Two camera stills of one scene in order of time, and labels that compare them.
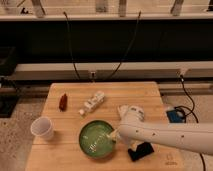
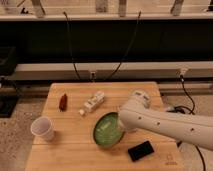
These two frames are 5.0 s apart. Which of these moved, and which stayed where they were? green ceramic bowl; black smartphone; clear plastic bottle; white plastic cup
Moved: green ceramic bowl
Stayed: clear plastic bottle; black smartphone; white plastic cup
